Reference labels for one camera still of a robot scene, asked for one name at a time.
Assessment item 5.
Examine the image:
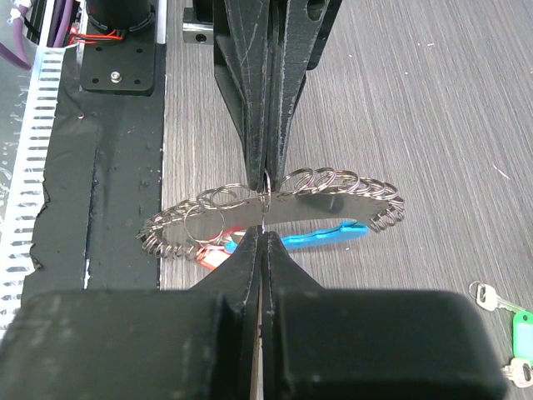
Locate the perforated cable duct strip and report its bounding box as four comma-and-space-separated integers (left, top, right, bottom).
1, 47, 65, 334

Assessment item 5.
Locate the red key tag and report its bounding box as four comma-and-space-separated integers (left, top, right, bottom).
196, 227, 245, 271

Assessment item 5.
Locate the green tag key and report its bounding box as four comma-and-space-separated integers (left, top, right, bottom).
468, 281, 532, 388

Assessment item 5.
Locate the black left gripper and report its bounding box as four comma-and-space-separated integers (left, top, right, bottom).
182, 0, 342, 191

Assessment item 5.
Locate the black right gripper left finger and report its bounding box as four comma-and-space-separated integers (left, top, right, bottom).
1, 227, 264, 399

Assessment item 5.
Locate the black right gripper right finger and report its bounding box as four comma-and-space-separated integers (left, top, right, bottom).
262, 232, 507, 399

